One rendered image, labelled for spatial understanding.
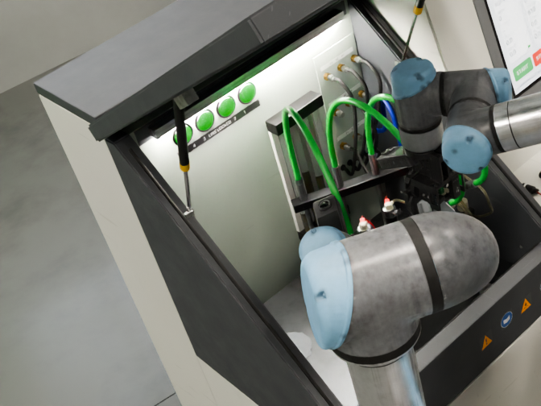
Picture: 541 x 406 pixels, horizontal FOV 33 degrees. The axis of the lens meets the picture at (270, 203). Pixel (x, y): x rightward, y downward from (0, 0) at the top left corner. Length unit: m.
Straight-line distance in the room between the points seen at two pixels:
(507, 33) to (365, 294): 1.28
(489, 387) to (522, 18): 0.86
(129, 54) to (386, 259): 1.15
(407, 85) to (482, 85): 0.12
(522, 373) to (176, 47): 1.08
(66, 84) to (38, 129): 3.20
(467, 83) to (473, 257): 0.51
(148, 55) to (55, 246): 2.32
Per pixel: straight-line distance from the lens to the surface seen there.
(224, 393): 2.27
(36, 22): 5.72
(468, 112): 1.42
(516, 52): 2.22
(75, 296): 3.90
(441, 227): 1.04
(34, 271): 4.14
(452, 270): 1.03
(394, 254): 1.02
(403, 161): 1.64
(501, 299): 1.99
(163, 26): 2.11
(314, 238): 1.42
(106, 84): 1.95
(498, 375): 2.13
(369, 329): 1.04
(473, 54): 2.13
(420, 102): 1.52
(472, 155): 1.39
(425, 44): 2.07
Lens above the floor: 2.35
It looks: 36 degrees down
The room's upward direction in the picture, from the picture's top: 17 degrees counter-clockwise
